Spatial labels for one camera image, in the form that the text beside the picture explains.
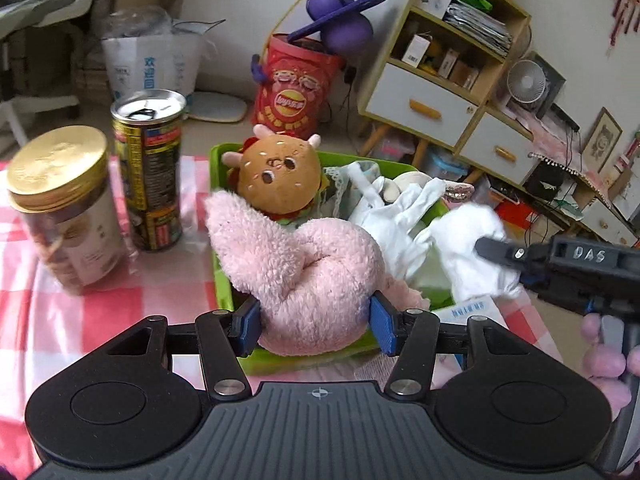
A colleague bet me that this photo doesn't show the brown picture frame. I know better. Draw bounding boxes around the brown picture frame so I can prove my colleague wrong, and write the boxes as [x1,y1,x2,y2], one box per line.
[581,106,624,172]

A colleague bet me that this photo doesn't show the purple bounce ball toy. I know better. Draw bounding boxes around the purple bounce ball toy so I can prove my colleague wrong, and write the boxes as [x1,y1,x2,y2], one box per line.
[287,0,390,60]

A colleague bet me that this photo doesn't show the red snack bucket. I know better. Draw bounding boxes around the red snack bucket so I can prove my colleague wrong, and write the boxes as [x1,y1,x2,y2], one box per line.
[250,32,347,142]

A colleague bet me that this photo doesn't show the wooden shelf cabinet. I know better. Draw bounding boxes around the wooden shelf cabinet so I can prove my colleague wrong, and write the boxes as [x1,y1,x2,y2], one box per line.
[356,0,552,187]

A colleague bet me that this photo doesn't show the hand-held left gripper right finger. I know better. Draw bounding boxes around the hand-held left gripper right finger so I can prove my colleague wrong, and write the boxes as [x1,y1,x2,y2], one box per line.
[369,291,507,402]

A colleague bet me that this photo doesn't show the white floor scale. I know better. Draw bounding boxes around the white floor scale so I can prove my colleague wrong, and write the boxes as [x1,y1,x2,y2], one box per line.
[187,91,249,124]

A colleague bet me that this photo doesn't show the pink plush toy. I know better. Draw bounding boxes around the pink plush toy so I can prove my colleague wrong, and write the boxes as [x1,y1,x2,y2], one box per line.
[204,191,432,357]

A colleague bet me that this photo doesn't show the clear plastic storage box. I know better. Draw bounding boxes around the clear plastic storage box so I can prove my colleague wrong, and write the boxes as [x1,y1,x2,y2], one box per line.
[424,147,472,183]

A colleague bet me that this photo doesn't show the white office chair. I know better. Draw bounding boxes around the white office chair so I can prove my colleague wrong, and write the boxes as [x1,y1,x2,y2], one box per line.
[0,0,97,147]

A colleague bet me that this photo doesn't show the small white fan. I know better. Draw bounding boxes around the small white fan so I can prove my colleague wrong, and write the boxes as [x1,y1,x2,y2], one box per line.
[505,59,552,112]

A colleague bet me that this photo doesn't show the stack of papers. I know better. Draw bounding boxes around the stack of papers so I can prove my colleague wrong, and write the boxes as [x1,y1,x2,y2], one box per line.
[442,0,513,58]

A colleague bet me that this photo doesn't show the red wall hanging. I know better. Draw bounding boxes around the red wall hanging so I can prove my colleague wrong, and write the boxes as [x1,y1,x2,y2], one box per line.
[609,0,640,52]

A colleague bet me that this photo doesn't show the white cloth gloves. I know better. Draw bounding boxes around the white cloth gloves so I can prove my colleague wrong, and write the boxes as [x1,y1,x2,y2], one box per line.
[346,160,448,283]

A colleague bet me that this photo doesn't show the white soft cloth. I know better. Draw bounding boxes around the white soft cloth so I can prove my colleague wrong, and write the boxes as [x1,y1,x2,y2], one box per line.
[429,202,525,302]

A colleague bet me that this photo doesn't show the black yellow drink can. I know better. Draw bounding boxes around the black yellow drink can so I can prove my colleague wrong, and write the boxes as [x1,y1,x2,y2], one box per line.
[110,89,188,254]

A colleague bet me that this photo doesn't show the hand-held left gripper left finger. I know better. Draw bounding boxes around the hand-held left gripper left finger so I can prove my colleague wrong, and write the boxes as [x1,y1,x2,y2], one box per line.
[106,298,263,404]

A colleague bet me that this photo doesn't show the blue white milk carton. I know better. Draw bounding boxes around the blue white milk carton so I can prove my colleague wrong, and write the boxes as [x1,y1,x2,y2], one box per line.
[432,295,512,361]

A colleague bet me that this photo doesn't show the green plastic bin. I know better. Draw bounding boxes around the green plastic bin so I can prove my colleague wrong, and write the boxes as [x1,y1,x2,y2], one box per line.
[209,144,455,377]

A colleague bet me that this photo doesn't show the white lace cloth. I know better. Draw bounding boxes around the white lace cloth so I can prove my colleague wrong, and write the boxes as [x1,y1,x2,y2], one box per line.
[321,162,367,212]

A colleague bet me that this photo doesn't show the black picture frame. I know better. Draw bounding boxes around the black picture frame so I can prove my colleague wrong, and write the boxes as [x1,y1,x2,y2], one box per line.
[530,51,568,117]

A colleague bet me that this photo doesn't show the burger plush toy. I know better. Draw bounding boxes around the burger plush toy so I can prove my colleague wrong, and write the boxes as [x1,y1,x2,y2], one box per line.
[221,124,332,223]

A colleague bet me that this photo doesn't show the person's right hand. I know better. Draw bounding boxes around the person's right hand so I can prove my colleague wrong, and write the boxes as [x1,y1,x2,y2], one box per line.
[580,312,633,411]

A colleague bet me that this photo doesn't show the white shopping bag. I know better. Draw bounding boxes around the white shopping bag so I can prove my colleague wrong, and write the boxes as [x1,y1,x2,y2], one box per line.
[99,7,227,107]

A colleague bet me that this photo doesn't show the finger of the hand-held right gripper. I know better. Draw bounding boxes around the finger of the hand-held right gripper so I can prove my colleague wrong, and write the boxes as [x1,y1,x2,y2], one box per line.
[474,236,535,277]

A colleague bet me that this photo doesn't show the gold lid jar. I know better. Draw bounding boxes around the gold lid jar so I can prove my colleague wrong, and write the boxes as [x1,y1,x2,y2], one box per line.
[6,126,130,297]

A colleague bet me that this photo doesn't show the red checkered tablecloth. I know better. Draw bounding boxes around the red checkered tablecloth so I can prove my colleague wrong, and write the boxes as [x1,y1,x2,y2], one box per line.
[0,152,566,466]

